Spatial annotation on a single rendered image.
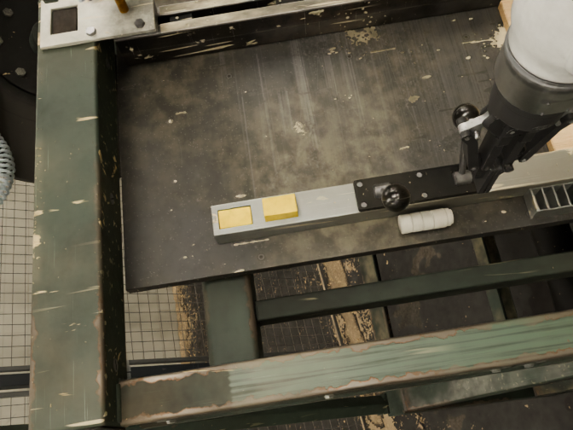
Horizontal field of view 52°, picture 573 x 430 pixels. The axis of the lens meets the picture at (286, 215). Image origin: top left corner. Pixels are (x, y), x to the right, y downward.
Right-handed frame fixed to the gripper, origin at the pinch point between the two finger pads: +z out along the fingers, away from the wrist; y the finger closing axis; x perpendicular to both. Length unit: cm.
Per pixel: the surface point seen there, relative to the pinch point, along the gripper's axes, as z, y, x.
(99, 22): 5, -52, 39
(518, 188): 12.0, 8.4, 1.8
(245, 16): 8.5, -28.3, 38.9
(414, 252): 216, 33, 56
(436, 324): 213, 35, 18
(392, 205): 0.7, -12.7, -2.2
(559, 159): 11.6, 15.5, 5.1
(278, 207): 9.8, -27.6, 3.9
